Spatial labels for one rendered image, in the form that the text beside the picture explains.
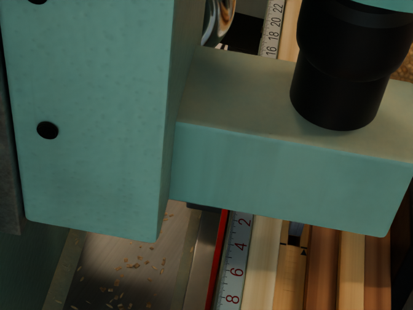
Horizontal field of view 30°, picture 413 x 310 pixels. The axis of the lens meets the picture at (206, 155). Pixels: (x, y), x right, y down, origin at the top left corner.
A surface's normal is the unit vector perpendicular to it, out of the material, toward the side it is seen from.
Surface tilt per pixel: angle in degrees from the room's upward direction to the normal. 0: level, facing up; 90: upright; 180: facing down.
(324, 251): 0
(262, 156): 90
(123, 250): 0
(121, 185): 90
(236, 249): 0
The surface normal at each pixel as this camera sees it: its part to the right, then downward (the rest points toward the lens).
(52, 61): -0.15, 0.72
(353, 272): 0.09, -0.67
